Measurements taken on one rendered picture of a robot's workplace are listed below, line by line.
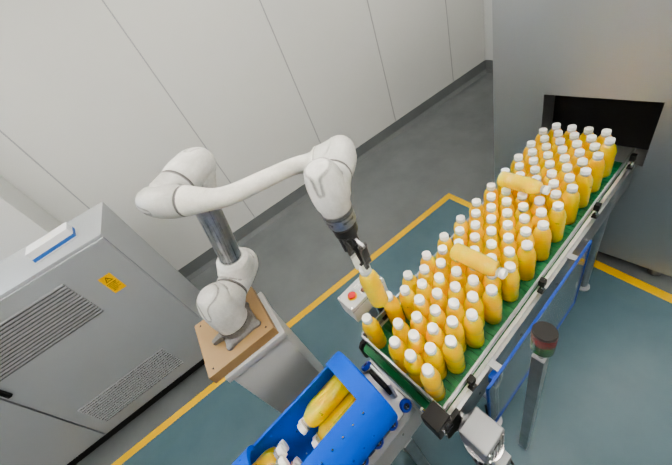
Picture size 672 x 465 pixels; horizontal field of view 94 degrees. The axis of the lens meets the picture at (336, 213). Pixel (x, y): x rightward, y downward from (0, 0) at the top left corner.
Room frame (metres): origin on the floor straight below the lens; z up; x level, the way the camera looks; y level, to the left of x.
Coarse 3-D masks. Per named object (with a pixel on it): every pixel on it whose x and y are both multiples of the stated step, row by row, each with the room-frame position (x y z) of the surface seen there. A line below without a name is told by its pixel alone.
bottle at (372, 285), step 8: (376, 272) 0.70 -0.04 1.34; (360, 280) 0.70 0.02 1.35; (368, 280) 0.68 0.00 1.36; (376, 280) 0.68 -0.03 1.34; (368, 288) 0.67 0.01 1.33; (376, 288) 0.67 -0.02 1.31; (384, 288) 0.69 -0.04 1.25; (368, 296) 0.68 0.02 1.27; (376, 296) 0.67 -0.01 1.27; (384, 296) 0.67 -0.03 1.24; (376, 304) 0.67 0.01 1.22; (384, 304) 0.67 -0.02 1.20
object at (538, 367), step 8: (536, 360) 0.33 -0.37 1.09; (544, 360) 0.32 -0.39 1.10; (536, 368) 0.33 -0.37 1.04; (544, 368) 0.32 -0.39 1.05; (528, 376) 0.35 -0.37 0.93; (536, 376) 0.33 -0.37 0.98; (544, 376) 0.33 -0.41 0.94; (528, 384) 0.35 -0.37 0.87; (536, 384) 0.32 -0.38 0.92; (528, 392) 0.34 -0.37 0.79; (536, 392) 0.32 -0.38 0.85; (528, 400) 0.34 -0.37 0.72; (536, 400) 0.32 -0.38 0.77; (528, 408) 0.33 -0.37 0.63; (536, 408) 0.32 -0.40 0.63; (528, 416) 0.33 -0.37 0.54; (528, 424) 0.32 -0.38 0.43; (520, 432) 0.35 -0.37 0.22; (528, 432) 0.32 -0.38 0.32; (520, 440) 0.34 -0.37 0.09; (528, 440) 0.32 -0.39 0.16
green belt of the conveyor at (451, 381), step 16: (608, 176) 0.99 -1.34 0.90; (592, 192) 0.94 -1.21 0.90; (576, 224) 0.82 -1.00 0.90; (528, 288) 0.64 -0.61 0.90; (512, 304) 0.61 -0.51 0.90; (512, 320) 0.55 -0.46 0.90; (368, 352) 0.69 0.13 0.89; (384, 352) 0.65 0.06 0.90; (464, 352) 0.52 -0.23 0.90; (480, 352) 0.49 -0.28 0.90; (384, 368) 0.60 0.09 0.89; (400, 384) 0.52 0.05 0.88; (448, 384) 0.44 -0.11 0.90; (416, 400) 0.44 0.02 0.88
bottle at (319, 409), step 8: (328, 384) 0.51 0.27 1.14; (336, 384) 0.50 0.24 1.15; (320, 392) 0.50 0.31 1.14; (328, 392) 0.49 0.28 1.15; (336, 392) 0.48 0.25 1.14; (344, 392) 0.47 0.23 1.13; (312, 400) 0.49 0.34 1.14; (320, 400) 0.47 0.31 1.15; (328, 400) 0.47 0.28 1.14; (336, 400) 0.46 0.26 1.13; (312, 408) 0.46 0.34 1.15; (320, 408) 0.45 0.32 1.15; (328, 408) 0.45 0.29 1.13; (304, 416) 0.45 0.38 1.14; (312, 416) 0.44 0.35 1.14; (320, 416) 0.43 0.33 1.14; (328, 416) 0.44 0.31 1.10; (304, 424) 0.43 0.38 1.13; (312, 424) 0.43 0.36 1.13; (320, 424) 0.42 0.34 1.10
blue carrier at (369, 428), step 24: (336, 360) 0.54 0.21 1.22; (312, 384) 0.55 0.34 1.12; (360, 384) 0.43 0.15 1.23; (288, 408) 0.51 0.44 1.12; (360, 408) 0.38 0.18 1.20; (384, 408) 0.37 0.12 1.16; (264, 432) 0.47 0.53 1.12; (288, 432) 0.47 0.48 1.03; (312, 432) 0.46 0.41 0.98; (336, 432) 0.35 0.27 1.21; (360, 432) 0.33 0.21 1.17; (384, 432) 0.33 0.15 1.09; (240, 456) 0.41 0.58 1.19; (288, 456) 0.42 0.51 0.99; (312, 456) 0.32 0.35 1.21; (336, 456) 0.30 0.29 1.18; (360, 456) 0.30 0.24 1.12
